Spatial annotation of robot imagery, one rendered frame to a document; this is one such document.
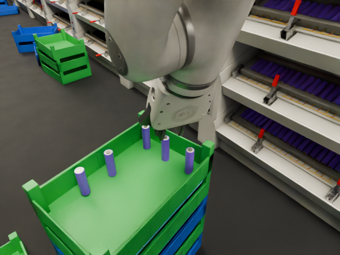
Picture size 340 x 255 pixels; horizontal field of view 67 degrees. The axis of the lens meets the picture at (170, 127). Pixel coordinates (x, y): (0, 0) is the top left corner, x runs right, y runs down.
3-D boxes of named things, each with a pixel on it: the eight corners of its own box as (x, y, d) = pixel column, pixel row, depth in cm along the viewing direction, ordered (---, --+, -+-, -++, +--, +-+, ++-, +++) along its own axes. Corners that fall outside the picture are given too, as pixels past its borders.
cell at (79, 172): (72, 170, 47) (79, 193, 51) (78, 175, 46) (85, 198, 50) (80, 165, 48) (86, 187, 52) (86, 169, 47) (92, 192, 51)
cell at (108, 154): (112, 178, 54) (107, 156, 50) (106, 174, 55) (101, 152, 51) (118, 173, 55) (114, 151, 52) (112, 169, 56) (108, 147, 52)
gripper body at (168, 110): (162, 99, 33) (154, 138, 43) (229, 85, 36) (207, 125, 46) (145, 57, 36) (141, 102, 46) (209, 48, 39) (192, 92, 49)
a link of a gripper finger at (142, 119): (131, 119, 41) (146, 129, 46) (172, 96, 40) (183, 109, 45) (129, 113, 42) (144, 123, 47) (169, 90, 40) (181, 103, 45)
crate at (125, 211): (107, 287, 38) (97, 261, 33) (35, 213, 48) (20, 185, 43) (212, 170, 57) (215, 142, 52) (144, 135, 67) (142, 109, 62)
